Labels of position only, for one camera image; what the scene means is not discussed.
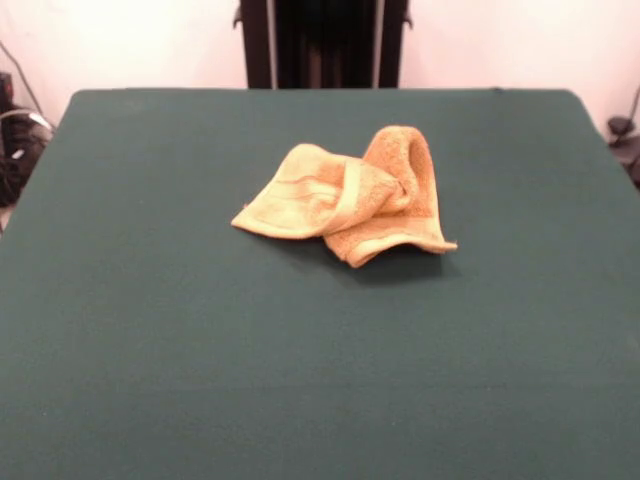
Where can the yellow-orange terry towel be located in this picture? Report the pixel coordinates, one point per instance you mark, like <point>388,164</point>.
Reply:
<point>300,200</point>

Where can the dark green table cloth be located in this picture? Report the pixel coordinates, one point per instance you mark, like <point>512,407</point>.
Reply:
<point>320,350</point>

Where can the small black box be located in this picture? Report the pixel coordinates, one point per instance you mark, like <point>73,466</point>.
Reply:
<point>5,90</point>

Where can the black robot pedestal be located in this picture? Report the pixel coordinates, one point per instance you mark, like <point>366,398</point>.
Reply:
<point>260,45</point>

